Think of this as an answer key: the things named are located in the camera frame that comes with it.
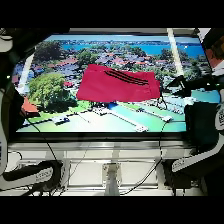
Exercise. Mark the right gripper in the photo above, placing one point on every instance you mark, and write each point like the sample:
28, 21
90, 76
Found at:
178, 85

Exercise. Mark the red shorts with black stripes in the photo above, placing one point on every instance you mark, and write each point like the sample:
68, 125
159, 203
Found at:
113, 87

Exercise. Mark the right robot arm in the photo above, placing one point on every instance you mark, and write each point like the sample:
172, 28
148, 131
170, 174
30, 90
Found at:
200, 160

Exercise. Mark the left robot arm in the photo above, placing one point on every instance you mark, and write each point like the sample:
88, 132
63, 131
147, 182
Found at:
37, 175

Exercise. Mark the white garment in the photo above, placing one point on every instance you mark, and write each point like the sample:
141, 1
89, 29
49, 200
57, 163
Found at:
219, 68

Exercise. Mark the silver frame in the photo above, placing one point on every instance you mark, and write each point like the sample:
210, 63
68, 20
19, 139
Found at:
112, 180

